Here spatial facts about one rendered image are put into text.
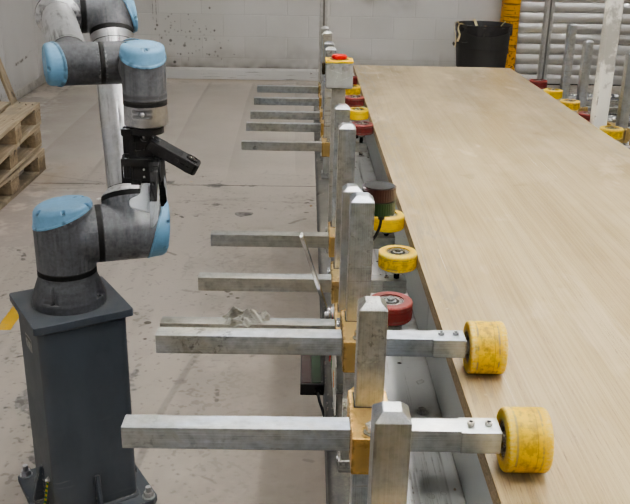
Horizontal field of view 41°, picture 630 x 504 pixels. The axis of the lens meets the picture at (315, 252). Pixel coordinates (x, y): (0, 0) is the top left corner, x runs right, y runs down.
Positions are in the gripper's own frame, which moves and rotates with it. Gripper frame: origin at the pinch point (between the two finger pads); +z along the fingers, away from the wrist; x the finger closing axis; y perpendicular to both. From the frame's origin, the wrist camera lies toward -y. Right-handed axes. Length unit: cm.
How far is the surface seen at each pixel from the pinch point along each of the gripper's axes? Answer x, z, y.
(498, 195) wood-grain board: -33, 4, -81
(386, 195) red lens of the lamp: 34, -16, -45
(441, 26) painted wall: -754, 36, -183
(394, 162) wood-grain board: -64, 4, -58
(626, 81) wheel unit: -133, -10, -149
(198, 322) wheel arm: 36.1, 7.7, -11.8
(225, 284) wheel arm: 11.6, 10.6, -14.7
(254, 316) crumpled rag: 36.2, 6.3, -21.9
